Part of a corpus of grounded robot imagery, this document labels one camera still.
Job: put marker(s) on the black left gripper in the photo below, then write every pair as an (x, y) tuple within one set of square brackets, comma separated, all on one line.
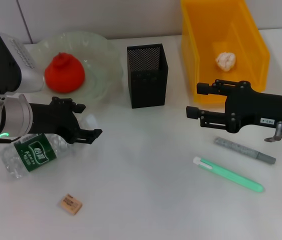
[(53, 120)]

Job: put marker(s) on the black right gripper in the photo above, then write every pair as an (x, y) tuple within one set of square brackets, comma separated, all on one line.
[(268, 110)]

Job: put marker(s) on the white paper ball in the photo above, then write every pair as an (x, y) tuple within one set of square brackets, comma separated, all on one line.
[(226, 61)]

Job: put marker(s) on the red-orange fruit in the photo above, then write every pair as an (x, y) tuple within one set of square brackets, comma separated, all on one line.
[(64, 75)]

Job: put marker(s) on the clear bottle with green label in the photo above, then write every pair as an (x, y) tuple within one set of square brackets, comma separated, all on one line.
[(36, 155)]

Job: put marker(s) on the black mesh pen holder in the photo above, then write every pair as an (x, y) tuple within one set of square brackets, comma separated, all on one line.
[(148, 90)]

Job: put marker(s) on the pale green glass fruit plate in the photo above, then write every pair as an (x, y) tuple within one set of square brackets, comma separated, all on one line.
[(101, 62)]

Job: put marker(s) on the grey marker pen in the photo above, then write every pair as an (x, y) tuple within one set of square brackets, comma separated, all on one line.
[(243, 150)]

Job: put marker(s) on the mint green pen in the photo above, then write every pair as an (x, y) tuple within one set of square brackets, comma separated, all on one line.
[(228, 175)]

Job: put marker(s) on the tan rectangular eraser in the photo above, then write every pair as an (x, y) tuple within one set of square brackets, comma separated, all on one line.
[(69, 204)]

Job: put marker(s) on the yellow plastic bin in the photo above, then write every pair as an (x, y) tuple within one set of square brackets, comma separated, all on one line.
[(201, 30)]

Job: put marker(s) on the right wrist silver connector plug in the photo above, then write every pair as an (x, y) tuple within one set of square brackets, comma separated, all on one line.
[(279, 128)]

